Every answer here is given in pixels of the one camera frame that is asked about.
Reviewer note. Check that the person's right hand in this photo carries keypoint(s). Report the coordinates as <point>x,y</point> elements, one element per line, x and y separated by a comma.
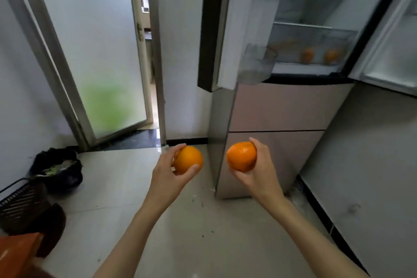
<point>264,180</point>

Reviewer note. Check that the frosted glass door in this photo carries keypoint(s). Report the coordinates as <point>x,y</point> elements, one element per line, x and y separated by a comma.
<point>91,27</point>

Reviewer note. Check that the black trash bag bin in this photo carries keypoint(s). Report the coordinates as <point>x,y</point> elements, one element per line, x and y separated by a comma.
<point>65,176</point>

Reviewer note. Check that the person's left hand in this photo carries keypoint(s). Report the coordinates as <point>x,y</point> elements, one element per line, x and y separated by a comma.
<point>163,183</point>

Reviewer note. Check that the clear crisper drawer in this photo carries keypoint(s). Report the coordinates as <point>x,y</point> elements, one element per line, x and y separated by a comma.
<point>290,35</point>

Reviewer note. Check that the brown wooden table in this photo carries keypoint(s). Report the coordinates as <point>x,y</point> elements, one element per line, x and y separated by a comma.
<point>16,255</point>

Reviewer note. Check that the clear door bin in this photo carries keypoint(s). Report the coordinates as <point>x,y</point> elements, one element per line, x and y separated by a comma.
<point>255,66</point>

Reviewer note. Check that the person's right forearm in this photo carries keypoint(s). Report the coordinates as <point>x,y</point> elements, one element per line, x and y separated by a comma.
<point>312,242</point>

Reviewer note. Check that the silver pink refrigerator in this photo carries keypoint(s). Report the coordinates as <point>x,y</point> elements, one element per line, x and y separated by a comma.
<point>286,108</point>

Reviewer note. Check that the brass door latch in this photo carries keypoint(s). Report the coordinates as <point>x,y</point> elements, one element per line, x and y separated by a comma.
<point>140,31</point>

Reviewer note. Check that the person's left forearm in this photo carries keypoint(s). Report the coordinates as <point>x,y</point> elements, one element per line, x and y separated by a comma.
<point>130,248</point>

